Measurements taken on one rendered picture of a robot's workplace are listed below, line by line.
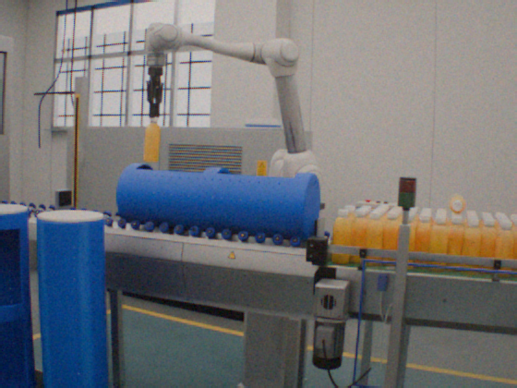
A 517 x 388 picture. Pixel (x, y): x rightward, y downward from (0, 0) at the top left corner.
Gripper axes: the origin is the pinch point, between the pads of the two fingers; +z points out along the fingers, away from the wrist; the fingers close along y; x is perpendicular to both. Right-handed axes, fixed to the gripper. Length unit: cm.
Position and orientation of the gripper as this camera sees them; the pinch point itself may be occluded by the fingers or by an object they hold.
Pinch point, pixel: (154, 110)
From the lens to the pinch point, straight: 260.8
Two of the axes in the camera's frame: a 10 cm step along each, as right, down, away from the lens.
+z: -0.2, 10.0, 0.8
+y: -3.5, 0.7, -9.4
